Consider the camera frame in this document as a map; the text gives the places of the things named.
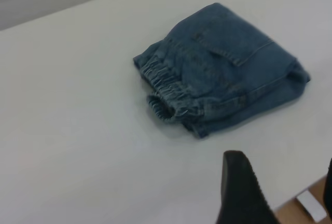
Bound blue faded denim pants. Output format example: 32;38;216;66
132;2;311;139

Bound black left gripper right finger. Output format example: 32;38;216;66
323;157;332;216

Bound white flat rectangular piece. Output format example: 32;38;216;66
295;191;328;223

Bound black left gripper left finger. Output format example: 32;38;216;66
216;150;280;224

